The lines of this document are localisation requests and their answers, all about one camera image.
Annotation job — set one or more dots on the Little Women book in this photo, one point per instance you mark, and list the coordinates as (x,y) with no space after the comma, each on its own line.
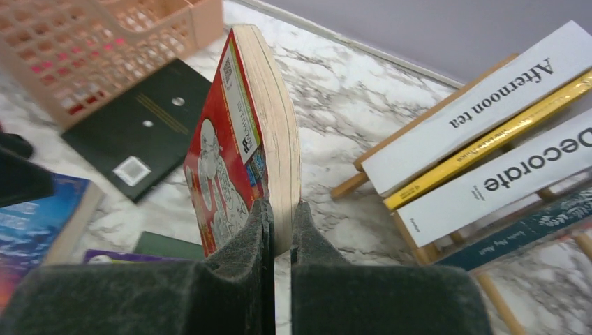
(557,218)

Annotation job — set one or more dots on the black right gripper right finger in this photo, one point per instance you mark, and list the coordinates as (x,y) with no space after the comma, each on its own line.
(330,295)

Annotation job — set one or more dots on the yellow Little Prince book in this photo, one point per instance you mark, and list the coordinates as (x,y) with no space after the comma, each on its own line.
(482,147)

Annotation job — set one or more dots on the purple comic paperback book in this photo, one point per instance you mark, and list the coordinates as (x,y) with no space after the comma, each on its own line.
(93,256)

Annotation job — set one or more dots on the brown Decorate Furniture book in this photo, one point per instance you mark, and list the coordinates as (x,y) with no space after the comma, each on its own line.
(544,160)

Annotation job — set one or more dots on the peach plastic file organizer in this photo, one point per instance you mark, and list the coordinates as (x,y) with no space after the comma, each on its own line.
(72,57)

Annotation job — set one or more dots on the white Afternoon Tea book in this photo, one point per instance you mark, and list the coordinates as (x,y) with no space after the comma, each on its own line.
(545,67)

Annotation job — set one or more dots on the red comic paperback book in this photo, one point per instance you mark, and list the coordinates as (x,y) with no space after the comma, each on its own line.
(245,146)

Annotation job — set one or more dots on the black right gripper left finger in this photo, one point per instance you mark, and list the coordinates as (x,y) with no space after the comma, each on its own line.
(229,292)

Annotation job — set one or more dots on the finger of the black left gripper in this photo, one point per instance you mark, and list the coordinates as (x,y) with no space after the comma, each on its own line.
(23,181)

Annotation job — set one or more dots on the black hardcover book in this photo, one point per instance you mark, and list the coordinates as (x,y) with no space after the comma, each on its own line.
(136,140)

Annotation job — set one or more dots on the blue Jane Eyre book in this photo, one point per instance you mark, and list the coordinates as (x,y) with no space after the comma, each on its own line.
(45,231)

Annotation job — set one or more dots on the dark green thin book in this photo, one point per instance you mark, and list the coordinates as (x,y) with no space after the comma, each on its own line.
(159,245)

